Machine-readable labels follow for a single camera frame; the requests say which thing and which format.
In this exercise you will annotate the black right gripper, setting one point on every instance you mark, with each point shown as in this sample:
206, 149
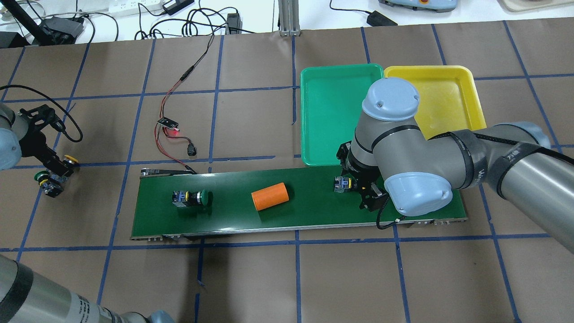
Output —
362, 169

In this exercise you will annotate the plain orange cylinder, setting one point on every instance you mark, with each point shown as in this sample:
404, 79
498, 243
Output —
270, 196

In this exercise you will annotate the black controller board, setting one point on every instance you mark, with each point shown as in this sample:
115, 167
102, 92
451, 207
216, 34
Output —
168, 123

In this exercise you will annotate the green plastic tray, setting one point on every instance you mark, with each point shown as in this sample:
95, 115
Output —
330, 106

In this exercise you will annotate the yellow push button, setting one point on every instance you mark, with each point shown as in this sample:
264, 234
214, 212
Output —
67, 166
344, 184

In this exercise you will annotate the green push button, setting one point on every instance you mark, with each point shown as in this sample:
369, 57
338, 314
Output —
51, 183
202, 198

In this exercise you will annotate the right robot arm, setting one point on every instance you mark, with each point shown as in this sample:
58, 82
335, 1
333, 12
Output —
391, 160

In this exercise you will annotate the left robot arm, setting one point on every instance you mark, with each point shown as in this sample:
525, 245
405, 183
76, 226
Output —
26, 296

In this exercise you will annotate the yellow plastic tray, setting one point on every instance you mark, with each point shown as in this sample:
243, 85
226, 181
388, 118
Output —
449, 100

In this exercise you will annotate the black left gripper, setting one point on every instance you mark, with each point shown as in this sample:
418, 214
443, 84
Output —
30, 145

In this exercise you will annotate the aluminium frame post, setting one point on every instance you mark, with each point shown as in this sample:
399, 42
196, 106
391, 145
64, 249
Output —
288, 18

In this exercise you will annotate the green conveyor belt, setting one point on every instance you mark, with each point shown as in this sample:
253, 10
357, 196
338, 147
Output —
313, 204

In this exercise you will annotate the black power adapter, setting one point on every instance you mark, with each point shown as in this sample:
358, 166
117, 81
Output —
378, 19

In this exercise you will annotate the white power strip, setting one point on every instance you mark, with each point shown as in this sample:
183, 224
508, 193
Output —
129, 7

